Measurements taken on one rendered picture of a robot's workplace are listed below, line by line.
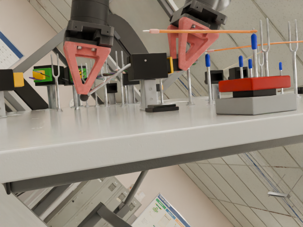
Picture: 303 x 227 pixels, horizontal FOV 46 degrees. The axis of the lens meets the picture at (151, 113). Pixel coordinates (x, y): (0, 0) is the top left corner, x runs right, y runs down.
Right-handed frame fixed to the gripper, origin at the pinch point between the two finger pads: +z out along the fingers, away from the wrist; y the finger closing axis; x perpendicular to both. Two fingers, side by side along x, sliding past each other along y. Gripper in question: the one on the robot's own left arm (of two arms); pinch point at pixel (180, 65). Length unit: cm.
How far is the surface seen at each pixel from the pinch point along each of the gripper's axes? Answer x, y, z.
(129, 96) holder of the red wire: -6, 55, 3
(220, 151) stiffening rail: -3.0, -17.0, 11.8
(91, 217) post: -14, 83, 50
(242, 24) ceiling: -137, 268, -128
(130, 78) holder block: 7.1, 0.4, 5.0
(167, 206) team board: -334, 735, 148
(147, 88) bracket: 4.2, -1.0, 5.7
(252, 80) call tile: 2.2, -27.9, 5.2
